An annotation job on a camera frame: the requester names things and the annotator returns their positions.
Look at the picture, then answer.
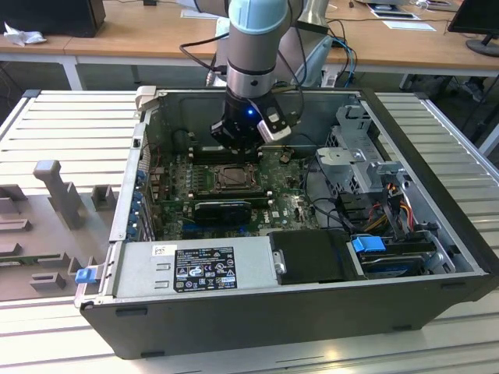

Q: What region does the grey case release latch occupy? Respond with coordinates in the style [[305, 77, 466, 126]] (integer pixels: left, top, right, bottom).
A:
[[133, 85, 158, 118]]

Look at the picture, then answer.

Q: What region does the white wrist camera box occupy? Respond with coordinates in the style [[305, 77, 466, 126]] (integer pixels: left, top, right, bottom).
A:
[[256, 111, 294, 143]]

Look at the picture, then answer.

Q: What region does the blue cable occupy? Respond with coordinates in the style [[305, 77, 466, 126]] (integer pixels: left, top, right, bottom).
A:
[[331, 37, 358, 76]]

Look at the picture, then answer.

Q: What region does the black graphics card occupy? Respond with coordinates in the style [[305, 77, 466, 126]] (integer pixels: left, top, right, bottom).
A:
[[193, 200, 253, 227]]

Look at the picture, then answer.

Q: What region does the silver metal drive cage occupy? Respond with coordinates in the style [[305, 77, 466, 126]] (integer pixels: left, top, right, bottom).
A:
[[314, 103, 411, 196]]

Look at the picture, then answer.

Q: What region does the crumpled white paper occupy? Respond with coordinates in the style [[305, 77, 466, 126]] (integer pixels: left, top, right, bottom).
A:
[[2, 21, 48, 48]]

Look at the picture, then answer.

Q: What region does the yellow red wire bundle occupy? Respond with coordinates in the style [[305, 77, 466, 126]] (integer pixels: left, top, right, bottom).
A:
[[366, 189, 415, 235]]

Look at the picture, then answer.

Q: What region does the CPU socket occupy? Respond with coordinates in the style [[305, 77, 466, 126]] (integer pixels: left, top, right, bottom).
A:
[[212, 162, 263, 193]]

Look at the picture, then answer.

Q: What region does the black RAM slot bank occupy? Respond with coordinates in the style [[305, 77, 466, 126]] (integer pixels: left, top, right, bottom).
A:
[[193, 145, 261, 165], [191, 189, 271, 200]]

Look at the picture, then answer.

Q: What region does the black looped cable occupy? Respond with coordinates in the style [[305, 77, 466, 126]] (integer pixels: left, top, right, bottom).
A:
[[305, 155, 354, 231]]

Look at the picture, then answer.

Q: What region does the wooden desk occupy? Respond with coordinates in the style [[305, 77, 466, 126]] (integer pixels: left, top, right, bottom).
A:
[[0, 0, 499, 78]]

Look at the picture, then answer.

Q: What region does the silver square CPU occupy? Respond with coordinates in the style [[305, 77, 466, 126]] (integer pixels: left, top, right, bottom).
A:
[[224, 171, 251, 186]]

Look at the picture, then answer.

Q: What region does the black camera cable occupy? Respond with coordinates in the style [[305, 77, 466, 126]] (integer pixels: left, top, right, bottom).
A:
[[179, 32, 232, 76]]

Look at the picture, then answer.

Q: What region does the grey parts rack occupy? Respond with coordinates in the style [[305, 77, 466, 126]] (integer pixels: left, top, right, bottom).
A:
[[0, 159, 122, 303]]

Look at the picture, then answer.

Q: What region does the metal CPU socket cover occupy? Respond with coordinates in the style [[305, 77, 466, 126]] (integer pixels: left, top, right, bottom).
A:
[[215, 165, 260, 192]]

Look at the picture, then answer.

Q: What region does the black computer box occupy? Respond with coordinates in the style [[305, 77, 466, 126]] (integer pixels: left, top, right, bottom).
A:
[[0, 0, 107, 39]]

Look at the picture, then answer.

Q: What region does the pale blue teach pendant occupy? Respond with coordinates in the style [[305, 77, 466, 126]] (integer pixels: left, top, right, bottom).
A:
[[296, 35, 334, 87]]

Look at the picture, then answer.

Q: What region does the black computer monitor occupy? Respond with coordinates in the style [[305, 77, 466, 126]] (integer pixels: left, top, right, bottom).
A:
[[447, 0, 499, 58]]

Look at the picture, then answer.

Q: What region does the green motherboard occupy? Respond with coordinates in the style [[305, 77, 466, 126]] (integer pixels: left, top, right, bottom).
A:
[[155, 147, 324, 241]]

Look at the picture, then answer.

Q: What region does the silver power supply unit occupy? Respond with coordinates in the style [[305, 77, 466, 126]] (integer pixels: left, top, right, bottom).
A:
[[112, 235, 281, 299]]

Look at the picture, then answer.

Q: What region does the hard disk drive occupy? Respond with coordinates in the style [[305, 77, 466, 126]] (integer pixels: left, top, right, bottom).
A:
[[359, 252, 426, 279]]

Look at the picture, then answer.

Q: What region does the blue case latch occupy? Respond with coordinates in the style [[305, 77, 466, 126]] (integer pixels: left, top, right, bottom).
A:
[[76, 267, 97, 285]]

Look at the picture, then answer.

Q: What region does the black open PC case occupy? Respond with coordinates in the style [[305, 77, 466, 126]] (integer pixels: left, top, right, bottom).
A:
[[73, 85, 499, 362]]

